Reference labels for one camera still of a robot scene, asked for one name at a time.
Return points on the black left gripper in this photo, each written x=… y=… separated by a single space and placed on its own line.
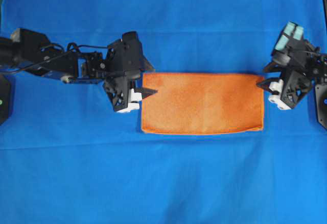
x=117 y=84

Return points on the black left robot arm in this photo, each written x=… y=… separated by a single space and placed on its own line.
x=33 y=52

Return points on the orange towel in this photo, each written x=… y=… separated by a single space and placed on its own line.
x=202 y=103

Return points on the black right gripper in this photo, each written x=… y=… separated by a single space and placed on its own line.
x=294 y=82

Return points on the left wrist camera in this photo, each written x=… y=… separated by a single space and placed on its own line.
x=132 y=53

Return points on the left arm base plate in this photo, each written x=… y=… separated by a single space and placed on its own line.
x=5 y=96

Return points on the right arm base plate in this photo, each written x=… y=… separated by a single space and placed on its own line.
x=321 y=106

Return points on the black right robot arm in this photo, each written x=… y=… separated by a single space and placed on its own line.
x=298 y=65

